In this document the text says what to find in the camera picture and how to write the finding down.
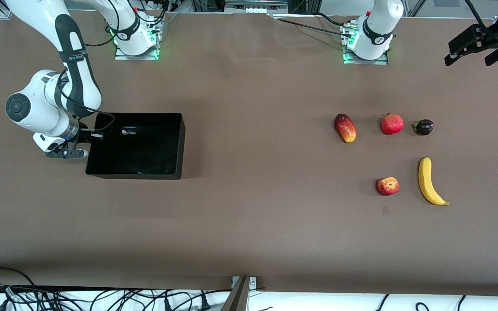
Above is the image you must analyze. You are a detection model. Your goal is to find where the black rectangular plastic box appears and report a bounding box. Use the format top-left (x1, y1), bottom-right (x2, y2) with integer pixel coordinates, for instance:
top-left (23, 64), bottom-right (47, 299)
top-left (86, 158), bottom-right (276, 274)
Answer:
top-left (85, 112), bottom-right (186, 180)

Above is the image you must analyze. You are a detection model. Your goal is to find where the yellow banana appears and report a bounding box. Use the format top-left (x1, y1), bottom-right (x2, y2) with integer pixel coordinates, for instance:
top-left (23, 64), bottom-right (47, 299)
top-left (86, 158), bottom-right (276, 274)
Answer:
top-left (418, 156), bottom-right (450, 206)

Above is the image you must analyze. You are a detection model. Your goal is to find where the red pomegranate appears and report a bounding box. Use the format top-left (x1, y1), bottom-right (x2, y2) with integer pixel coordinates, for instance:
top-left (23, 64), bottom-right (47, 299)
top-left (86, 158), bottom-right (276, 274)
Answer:
top-left (381, 113), bottom-right (405, 135)

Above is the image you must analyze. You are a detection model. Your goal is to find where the red yellow mango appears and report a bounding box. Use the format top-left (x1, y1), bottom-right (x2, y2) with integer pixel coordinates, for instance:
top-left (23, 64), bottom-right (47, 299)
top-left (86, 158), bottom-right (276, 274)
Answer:
top-left (335, 114), bottom-right (357, 143)

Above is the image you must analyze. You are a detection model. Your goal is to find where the red apple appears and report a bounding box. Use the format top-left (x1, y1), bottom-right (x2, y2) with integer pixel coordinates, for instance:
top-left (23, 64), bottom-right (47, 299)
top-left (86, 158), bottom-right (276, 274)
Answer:
top-left (376, 177), bottom-right (400, 197)

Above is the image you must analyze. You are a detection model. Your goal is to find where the table cover sheet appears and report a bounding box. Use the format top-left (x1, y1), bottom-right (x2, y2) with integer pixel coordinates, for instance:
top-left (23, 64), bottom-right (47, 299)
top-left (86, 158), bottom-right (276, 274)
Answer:
top-left (0, 10), bottom-right (498, 298)

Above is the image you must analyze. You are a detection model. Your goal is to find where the white power strip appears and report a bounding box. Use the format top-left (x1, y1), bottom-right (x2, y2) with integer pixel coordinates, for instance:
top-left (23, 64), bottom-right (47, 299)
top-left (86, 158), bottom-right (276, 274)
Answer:
top-left (225, 0), bottom-right (289, 14)

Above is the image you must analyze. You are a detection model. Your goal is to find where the black right arm gripper cable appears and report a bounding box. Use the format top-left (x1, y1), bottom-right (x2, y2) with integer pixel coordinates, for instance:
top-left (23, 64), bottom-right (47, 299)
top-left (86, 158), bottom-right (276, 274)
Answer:
top-left (58, 68), bottom-right (116, 131)

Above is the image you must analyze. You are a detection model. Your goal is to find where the black arm gripper cable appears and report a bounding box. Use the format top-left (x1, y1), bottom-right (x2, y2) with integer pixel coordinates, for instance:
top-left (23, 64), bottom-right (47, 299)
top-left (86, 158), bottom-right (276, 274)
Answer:
top-left (464, 0), bottom-right (498, 32)
top-left (58, 68), bottom-right (116, 131)

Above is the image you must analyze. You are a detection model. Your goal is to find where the black left arm gripper cable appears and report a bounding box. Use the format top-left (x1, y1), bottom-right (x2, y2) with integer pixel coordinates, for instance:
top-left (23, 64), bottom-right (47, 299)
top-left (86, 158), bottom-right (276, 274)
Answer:
top-left (464, 0), bottom-right (498, 32)

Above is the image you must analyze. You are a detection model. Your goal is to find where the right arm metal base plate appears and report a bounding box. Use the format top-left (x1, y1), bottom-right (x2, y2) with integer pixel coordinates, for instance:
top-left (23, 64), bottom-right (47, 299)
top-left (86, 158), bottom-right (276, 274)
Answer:
top-left (114, 42), bottom-right (160, 61)

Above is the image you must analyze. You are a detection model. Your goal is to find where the black right arm base cable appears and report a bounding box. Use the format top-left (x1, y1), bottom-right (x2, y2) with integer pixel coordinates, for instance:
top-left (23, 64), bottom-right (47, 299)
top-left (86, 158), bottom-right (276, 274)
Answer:
top-left (84, 0), bottom-right (121, 47)

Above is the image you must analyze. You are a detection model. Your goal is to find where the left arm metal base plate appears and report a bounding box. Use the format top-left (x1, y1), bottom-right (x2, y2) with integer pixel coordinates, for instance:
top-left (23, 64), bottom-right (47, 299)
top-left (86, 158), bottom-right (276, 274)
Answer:
top-left (343, 24), bottom-right (389, 65)

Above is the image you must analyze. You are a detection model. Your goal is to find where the black curved cable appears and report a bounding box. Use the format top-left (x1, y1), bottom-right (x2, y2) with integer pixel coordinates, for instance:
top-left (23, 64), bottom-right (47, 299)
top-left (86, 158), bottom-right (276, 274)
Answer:
top-left (0, 267), bottom-right (38, 288)

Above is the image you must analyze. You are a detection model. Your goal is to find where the black cable on table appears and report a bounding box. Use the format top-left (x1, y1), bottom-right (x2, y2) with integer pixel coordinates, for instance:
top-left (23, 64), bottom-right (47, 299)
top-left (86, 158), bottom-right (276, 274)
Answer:
top-left (274, 13), bottom-right (354, 38)

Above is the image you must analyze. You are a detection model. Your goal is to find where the small metal bracket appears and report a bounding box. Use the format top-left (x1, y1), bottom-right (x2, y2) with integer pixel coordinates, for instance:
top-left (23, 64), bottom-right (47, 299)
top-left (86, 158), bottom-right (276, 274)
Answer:
top-left (231, 276), bottom-right (257, 289)

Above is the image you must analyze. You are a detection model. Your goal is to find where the dark upright post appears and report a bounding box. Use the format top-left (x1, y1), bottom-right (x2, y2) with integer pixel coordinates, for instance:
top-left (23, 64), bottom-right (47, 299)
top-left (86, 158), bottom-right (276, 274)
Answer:
top-left (221, 276), bottom-right (250, 311)

